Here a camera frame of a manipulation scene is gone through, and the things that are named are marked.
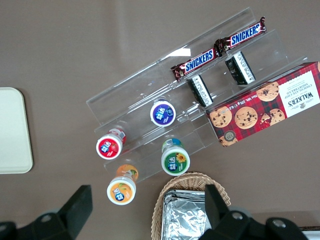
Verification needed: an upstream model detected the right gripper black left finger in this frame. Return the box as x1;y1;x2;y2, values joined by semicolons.
16;184;94;240

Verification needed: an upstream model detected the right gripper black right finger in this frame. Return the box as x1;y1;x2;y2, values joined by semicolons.
202;184;266;240

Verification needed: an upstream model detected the aluminium foil tray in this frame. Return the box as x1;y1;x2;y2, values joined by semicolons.
162;189;214;240

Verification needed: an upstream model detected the light tan wicker basket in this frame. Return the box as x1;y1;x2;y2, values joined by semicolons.
150;171;232;240

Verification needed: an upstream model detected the beige plastic serving tray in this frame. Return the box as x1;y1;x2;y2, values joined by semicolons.
0;87;34;175

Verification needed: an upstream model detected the orange lid gum bottle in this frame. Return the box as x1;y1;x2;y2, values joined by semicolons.
106;163;140;206

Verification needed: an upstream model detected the green lid gum bottle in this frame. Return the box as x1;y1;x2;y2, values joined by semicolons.
160;137;191;177

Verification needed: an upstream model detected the red lid gum bottle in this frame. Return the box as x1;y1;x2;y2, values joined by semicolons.
95;127;127;160

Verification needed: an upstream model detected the white rectangular snack bin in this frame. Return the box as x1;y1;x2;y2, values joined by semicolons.
299;225;320;240

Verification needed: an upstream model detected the red Walkers cookie box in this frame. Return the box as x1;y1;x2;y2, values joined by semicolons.
204;60;320;148

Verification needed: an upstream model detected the blue lid gum bottle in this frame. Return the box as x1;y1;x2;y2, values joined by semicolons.
149;98;177;128

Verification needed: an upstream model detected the small black white box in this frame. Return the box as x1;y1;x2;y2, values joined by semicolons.
224;50;257;87
185;74;214;109

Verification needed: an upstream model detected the clear acrylic step stand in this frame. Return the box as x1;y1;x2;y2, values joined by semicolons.
85;7;309;185

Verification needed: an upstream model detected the Snickers chocolate bar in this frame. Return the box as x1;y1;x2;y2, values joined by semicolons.
170;47;221;83
214;16;267;54

